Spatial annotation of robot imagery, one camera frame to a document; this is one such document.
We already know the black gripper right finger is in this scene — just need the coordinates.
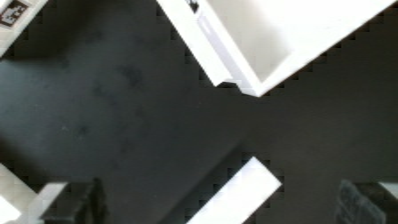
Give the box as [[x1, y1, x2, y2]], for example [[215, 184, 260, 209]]
[[334, 180, 398, 224]]

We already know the white U-shaped border wall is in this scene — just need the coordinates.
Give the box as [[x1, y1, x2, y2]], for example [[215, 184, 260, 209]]
[[0, 0, 48, 57]]

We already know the white drawer cabinet frame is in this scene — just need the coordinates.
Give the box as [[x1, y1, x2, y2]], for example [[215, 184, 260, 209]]
[[157, 0, 398, 97]]

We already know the white drawer box front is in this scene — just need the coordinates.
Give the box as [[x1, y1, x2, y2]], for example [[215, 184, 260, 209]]
[[187, 157, 283, 224]]

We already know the white drawer box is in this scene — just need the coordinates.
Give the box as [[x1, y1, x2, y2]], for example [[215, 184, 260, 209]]
[[0, 164, 68, 224], [187, 157, 283, 224]]

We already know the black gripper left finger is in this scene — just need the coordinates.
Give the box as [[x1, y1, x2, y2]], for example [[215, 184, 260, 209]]
[[41, 178, 109, 224]]

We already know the white drawer box rear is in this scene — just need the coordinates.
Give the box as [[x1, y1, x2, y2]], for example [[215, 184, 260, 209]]
[[0, 164, 68, 224]]

